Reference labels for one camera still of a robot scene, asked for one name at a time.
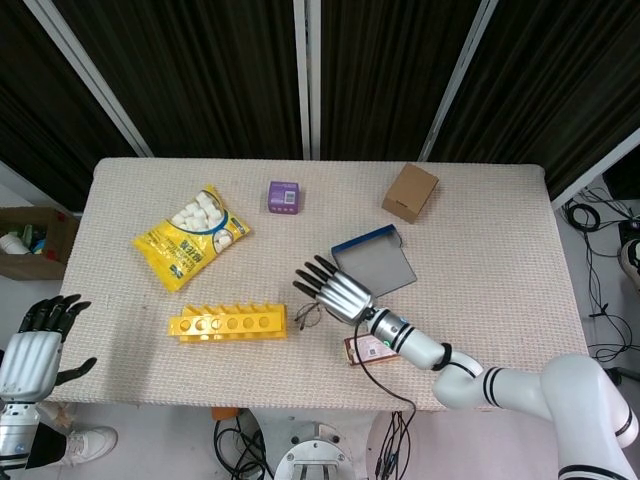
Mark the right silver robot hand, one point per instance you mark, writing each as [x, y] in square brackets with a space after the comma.
[345, 295]

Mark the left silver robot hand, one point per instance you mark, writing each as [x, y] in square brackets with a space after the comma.
[30, 360]

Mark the blue glasses case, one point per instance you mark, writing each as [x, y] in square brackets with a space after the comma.
[380, 265]

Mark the eyeglasses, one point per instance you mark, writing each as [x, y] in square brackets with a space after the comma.
[303, 316]

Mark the brown cardboard box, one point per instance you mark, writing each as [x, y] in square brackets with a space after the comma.
[410, 192]

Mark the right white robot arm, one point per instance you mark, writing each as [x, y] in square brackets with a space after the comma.
[460, 385]

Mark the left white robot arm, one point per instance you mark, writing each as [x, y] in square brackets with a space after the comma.
[17, 430]

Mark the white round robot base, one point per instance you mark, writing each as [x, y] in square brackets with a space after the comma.
[315, 455]

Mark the cardboard box with items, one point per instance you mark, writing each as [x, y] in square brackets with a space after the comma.
[45, 250]

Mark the pink-red packet box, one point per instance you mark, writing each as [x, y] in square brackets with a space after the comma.
[362, 350]

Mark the person leg black trousers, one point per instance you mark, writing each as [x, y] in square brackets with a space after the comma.
[50, 442]

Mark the beige woven table cloth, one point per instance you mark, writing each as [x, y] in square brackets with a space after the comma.
[260, 250]

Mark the white sneaker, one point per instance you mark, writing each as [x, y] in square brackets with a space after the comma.
[92, 445]

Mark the small purple box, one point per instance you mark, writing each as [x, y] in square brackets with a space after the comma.
[285, 197]

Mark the yellow test tube rack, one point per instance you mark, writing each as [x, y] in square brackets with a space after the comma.
[230, 325]

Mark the yellow marshmallow bag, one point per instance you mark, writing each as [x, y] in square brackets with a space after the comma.
[187, 240]

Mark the orange object under table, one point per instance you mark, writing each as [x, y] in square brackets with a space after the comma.
[225, 413]

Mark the white black shoe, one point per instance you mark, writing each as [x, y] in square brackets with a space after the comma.
[631, 262]

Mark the white partition post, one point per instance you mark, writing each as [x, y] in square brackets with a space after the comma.
[595, 170]
[306, 80]
[457, 80]
[90, 80]

